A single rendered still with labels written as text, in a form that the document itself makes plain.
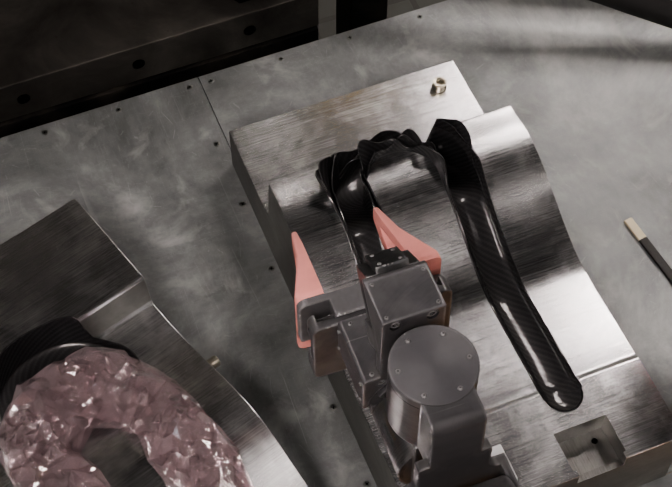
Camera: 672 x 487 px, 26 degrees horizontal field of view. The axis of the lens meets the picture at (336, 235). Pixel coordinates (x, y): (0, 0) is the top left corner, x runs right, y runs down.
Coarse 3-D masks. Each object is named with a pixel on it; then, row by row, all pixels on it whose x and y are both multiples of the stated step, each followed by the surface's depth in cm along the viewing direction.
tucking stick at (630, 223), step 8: (632, 224) 154; (632, 232) 154; (640, 232) 153; (640, 240) 153; (648, 240) 153; (648, 248) 152; (656, 256) 152; (656, 264) 152; (664, 264) 151; (664, 272) 151
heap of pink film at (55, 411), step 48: (48, 384) 134; (96, 384) 133; (144, 384) 133; (0, 432) 133; (48, 432) 130; (144, 432) 130; (192, 432) 128; (48, 480) 128; (96, 480) 126; (192, 480) 127; (240, 480) 129
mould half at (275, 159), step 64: (448, 64) 159; (256, 128) 154; (320, 128) 154; (384, 128) 154; (512, 128) 145; (256, 192) 150; (320, 192) 140; (384, 192) 141; (512, 192) 142; (320, 256) 138; (448, 256) 140; (512, 256) 141; (576, 256) 142; (576, 320) 138; (512, 384) 134; (640, 384) 134; (384, 448) 131; (512, 448) 131; (640, 448) 131
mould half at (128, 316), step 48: (48, 240) 140; (96, 240) 140; (0, 288) 137; (48, 288) 137; (96, 288) 137; (144, 288) 139; (0, 336) 135; (96, 336) 138; (144, 336) 139; (192, 384) 134; (96, 432) 132; (240, 432) 131; (0, 480) 130; (144, 480) 128; (288, 480) 131
